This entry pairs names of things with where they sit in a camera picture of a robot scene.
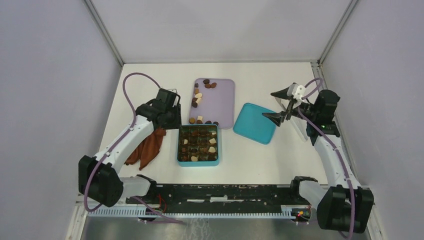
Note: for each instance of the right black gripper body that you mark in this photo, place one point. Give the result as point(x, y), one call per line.
point(284, 113)

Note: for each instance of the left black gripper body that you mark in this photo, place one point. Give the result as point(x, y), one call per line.
point(173, 120)

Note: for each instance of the teal box lid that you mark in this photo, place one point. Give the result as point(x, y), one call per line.
point(251, 124)

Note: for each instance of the teal chocolate box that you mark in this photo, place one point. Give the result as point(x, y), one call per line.
point(198, 136)

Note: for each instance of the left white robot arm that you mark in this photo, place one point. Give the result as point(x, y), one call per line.
point(98, 175)

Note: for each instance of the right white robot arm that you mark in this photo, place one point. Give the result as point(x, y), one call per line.
point(344, 206)

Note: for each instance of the purple chocolate tray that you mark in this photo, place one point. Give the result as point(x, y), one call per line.
point(217, 104)

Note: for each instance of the brown cloth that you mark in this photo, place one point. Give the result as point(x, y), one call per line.
point(147, 150)

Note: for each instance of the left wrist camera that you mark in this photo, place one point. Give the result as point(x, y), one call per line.
point(173, 94)

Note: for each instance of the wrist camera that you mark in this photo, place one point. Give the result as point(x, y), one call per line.
point(173, 94)
point(296, 92)

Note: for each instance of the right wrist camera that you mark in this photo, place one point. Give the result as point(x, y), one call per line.
point(296, 92)

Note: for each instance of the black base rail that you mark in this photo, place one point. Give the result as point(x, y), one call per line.
point(220, 198)

